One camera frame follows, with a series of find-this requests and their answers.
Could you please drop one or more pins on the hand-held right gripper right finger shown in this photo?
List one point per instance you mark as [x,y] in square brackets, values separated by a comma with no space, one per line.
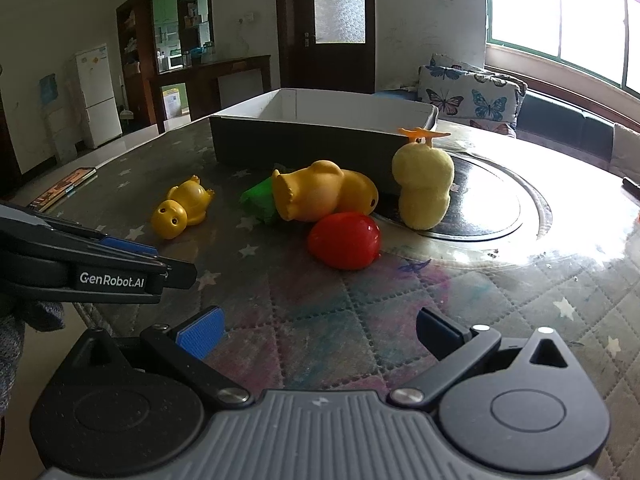
[440,332]

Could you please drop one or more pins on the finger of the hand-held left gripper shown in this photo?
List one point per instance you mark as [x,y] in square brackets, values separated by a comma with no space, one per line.
[180,274]
[127,248]

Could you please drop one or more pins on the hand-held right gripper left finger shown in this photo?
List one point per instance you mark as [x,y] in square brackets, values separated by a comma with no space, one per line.
[202,332]

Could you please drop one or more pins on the small yellow rubber duck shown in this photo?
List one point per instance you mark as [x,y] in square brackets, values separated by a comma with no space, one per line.
[180,207]

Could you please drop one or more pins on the green plastic toy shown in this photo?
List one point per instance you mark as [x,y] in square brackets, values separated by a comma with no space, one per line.
[259,200]

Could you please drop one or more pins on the red plastic ball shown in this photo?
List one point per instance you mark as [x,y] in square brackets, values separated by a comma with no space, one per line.
[345,240]

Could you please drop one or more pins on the yellow plush duck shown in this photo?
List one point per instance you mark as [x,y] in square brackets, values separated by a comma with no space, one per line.
[425,185]

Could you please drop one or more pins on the large yellow rubber duck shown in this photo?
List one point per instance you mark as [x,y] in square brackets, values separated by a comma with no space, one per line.
[320,192]

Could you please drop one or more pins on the grey cardboard box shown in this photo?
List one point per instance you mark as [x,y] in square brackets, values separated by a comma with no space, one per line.
[300,147]

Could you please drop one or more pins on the person's left hand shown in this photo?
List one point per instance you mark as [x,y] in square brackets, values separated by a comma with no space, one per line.
[42,316]

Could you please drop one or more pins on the flat orange patterned book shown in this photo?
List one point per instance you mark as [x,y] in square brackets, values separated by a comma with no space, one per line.
[62,190]

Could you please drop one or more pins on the grey star quilted table cover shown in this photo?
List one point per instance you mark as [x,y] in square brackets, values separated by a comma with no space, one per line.
[310,305]

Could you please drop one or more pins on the round black table hob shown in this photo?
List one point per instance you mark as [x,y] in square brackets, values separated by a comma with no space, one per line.
[485,195]

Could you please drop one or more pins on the white refrigerator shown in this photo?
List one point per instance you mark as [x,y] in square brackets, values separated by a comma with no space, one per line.
[97,95]

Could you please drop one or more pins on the dark wooden cabinet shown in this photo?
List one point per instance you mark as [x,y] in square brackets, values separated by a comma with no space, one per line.
[200,80]

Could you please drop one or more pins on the white microwave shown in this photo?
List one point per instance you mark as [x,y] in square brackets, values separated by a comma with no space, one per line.
[175,62]

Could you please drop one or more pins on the large butterfly print pillow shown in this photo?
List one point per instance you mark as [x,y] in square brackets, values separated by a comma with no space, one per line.
[470,97]

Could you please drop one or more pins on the blue sofa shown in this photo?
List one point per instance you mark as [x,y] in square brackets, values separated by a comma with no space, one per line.
[565,120]

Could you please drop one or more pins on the grey plain pillow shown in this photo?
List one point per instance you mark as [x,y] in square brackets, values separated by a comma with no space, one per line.
[627,152]

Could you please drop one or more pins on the small butterfly print pillow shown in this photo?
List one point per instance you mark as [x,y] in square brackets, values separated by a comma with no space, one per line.
[450,64]

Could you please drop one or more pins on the dark wooden door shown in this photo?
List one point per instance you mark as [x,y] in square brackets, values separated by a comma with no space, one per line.
[295,25]

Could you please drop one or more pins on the green framed window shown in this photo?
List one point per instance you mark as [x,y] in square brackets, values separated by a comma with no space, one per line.
[565,10]

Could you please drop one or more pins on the blue wall poster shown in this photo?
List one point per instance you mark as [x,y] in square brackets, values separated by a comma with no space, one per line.
[48,89]

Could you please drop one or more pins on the wall socket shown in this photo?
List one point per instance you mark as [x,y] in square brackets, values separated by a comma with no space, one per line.
[246,17]

